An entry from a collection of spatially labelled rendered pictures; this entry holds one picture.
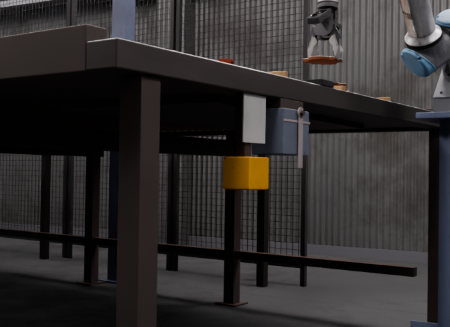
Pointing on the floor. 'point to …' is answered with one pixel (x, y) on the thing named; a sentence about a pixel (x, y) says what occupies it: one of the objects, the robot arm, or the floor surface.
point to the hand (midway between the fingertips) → (323, 59)
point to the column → (442, 118)
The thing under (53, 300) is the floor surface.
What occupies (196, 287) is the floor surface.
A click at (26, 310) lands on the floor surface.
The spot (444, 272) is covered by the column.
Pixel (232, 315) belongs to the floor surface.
